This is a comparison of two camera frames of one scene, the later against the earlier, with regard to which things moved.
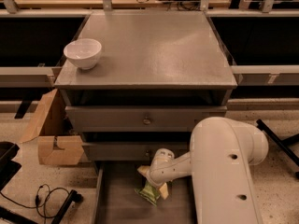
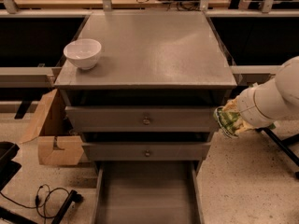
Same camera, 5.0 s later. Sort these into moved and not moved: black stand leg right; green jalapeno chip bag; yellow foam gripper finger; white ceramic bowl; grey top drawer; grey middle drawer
Moved: yellow foam gripper finger; green jalapeno chip bag
Not moved: grey top drawer; black stand leg right; white ceramic bowl; grey middle drawer
